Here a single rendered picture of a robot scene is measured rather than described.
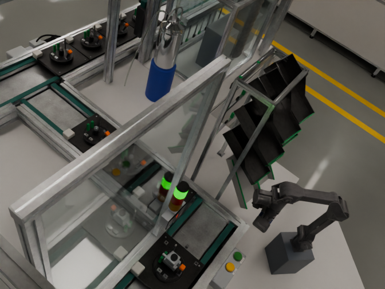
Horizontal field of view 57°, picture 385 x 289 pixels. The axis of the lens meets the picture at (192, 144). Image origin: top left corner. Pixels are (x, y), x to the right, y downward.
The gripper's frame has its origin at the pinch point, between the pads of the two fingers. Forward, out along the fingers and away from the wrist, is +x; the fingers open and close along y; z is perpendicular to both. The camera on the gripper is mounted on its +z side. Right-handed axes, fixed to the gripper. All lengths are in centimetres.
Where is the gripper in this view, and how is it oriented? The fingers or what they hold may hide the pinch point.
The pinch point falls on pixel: (264, 218)
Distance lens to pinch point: 158.9
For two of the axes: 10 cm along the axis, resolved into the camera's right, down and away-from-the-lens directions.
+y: -5.9, 5.3, -6.1
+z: -7.7, -5.9, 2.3
